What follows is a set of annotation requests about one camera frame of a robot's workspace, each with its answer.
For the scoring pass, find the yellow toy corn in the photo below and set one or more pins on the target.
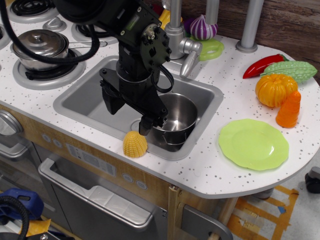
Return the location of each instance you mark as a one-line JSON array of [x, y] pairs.
[[134, 145]]

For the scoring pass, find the red toy chili pepper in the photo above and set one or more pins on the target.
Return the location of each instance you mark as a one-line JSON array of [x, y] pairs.
[[259, 66]]

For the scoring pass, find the orange toy carrot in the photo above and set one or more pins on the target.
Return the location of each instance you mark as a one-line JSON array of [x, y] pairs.
[[289, 111]]

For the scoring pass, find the steel pot in sink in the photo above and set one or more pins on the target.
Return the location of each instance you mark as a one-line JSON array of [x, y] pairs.
[[181, 120]]

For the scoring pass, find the grey toy sink basin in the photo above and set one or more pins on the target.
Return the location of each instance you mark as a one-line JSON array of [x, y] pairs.
[[84, 103]]

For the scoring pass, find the light green plastic plate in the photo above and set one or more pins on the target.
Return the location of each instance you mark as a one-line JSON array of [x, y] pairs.
[[253, 144]]

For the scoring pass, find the grey support pole right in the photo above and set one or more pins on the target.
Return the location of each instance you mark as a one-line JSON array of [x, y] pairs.
[[248, 44]]

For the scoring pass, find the orange toy pumpkin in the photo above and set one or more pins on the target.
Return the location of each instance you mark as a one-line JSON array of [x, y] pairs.
[[272, 90]]

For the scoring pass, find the grey stove knob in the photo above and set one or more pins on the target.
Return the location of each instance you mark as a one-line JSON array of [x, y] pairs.
[[55, 25]]

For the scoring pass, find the light green toy slice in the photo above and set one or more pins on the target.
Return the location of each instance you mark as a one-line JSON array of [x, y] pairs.
[[211, 49]]

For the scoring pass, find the grey support pole middle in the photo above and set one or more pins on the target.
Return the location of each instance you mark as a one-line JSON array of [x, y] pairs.
[[212, 12]]

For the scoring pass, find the blue clamp tool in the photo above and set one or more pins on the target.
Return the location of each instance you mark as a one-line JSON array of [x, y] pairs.
[[17, 203]]

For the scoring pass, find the purple white toy onion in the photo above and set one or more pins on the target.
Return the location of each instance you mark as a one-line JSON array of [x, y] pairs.
[[201, 30]]

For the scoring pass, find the front grey stove burner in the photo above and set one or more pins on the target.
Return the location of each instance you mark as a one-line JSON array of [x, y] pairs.
[[47, 79]]

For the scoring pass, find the yellow toy bell pepper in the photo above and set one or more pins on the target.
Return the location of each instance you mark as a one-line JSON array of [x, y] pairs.
[[165, 18]]

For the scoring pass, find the lidded steel saucepan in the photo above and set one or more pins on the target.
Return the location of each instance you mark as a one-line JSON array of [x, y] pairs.
[[42, 42]]

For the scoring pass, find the silver oven door left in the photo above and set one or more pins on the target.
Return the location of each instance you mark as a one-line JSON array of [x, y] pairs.
[[19, 161]]

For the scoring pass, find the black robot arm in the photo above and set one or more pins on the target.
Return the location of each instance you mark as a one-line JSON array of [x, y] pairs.
[[143, 48]]

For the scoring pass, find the grey support pole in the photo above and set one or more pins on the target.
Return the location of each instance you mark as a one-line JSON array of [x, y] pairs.
[[212, 12], [248, 44]]

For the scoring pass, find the silver dishwasher door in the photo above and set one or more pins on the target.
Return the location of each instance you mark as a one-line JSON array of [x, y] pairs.
[[96, 209]]

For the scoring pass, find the back left stove burner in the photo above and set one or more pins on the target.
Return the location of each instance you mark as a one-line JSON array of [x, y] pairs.
[[31, 11]]

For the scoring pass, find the green toy bitter gourd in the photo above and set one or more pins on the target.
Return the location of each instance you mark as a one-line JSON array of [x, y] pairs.
[[300, 71]]

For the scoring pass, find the silver toy faucet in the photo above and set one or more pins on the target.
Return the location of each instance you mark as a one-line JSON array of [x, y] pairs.
[[181, 46]]

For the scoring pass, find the black caster wheel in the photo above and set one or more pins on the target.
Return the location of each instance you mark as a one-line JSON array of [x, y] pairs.
[[312, 180]]

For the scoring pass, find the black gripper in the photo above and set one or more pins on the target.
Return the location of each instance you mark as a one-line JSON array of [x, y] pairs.
[[120, 88]]

